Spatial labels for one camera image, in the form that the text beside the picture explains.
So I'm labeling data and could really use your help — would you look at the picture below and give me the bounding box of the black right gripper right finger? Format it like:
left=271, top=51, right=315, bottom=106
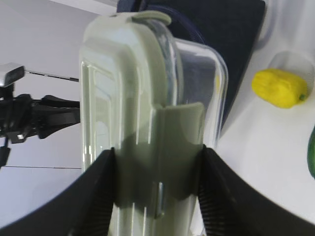
left=198, top=147, right=315, bottom=236

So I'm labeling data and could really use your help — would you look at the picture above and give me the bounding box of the green cucumber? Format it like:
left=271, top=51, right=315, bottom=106
left=307, top=128, right=315, bottom=178

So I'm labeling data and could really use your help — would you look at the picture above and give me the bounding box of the green lidded glass container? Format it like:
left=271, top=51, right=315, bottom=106
left=80, top=11, right=228, bottom=236

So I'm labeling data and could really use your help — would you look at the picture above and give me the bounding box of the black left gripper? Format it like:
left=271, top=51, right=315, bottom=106
left=0, top=86, right=80, bottom=145

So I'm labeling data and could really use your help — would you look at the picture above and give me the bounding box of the yellow lemon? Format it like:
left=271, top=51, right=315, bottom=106
left=252, top=68, right=308, bottom=109

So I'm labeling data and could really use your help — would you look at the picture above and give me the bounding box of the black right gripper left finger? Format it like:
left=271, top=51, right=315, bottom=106
left=0, top=149, right=115, bottom=236

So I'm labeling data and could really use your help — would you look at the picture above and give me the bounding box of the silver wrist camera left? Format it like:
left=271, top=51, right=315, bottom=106
left=0, top=62, right=25, bottom=88

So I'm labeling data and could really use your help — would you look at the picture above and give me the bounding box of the navy blue fabric bag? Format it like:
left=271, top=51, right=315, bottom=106
left=117, top=0, right=266, bottom=120

